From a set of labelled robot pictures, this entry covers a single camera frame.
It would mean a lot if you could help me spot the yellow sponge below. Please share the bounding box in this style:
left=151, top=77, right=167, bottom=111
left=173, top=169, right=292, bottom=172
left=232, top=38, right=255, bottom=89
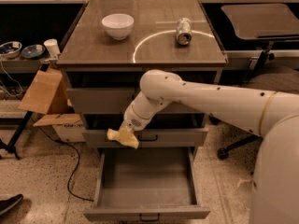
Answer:
left=107, top=127, right=139, bottom=148

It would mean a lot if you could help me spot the crushed metal can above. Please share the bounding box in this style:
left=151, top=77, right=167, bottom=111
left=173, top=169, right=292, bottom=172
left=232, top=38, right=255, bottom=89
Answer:
left=176, top=18, right=192, bottom=46

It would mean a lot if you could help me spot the middle grey drawer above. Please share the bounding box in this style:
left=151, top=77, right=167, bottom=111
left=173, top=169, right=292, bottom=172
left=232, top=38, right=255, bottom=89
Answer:
left=82, top=128, right=208, bottom=148

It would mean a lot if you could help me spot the blue patterned bowl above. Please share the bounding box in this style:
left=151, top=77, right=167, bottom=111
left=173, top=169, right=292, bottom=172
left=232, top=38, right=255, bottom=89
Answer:
left=0, top=41, right=22, bottom=59

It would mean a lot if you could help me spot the white paper cup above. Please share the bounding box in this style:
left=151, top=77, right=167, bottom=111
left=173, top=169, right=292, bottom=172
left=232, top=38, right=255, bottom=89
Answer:
left=44, top=38, right=60, bottom=58

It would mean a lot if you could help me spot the grey office chair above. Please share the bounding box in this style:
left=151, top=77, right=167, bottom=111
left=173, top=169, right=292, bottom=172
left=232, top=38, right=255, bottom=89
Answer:
left=217, top=3, right=299, bottom=161

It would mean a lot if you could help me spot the bottom grey drawer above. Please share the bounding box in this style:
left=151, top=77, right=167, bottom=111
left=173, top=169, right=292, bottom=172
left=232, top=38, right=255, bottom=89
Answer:
left=84, top=147, right=210, bottom=222

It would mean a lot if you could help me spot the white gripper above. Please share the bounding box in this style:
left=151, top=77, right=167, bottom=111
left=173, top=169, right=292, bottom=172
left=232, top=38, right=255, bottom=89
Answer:
left=123, top=111, right=149, bottom=131

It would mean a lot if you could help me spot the top grey drawer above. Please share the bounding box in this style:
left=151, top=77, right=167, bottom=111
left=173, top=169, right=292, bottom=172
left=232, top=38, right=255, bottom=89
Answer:
left=65, top=86, right=219, bottom=115

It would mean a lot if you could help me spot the dark blue plate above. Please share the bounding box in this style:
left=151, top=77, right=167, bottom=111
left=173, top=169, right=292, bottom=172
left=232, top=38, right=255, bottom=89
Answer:
left=21, top=44, right=45, bottom=60

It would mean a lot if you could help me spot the black floor cable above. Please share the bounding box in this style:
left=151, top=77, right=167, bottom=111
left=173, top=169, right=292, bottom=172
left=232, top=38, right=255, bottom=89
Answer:
left=29, top=119, right=94, bottom=203

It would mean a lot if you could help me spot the white ceramic bowl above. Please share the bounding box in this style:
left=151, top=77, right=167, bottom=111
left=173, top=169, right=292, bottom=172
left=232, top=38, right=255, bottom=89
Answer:
left=102, top=13, right=135, bottom=40

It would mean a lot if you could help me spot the black shoe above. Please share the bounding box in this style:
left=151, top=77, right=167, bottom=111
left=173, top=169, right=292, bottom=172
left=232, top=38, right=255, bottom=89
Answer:
left=0, top=194, right=23, bottom=216

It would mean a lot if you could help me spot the black tripod stand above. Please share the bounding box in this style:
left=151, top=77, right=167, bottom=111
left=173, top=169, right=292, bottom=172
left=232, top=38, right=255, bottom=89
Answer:
left=0, top=111, right=32, bottom=160

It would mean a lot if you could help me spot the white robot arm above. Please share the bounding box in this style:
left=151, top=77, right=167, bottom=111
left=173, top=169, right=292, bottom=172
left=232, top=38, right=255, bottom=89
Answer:
left=123, top=70, right=299, bottom=224

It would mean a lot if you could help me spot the open cardboard box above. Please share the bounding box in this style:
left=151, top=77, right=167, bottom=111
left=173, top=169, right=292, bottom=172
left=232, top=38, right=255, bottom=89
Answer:
left=18, top=68, right=85, bottom=143

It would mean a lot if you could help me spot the grey drawer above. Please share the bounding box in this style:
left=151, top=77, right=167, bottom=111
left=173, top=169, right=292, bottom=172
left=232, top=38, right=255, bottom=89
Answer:
left=82, top=128, right=208, bottom=148
left=84, top=147, right=210, bottom=222
left=65, top=86, right=219, bottom=115

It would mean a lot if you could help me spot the grey side shelf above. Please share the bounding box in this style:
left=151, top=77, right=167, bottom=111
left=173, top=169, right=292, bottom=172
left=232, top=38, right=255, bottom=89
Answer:
left=0, top=58, right=57, bottom=74

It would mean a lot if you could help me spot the grey drawer cabinet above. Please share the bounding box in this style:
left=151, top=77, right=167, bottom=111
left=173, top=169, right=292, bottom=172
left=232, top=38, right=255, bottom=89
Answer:
left=56, top=0, right=227, bottom=151

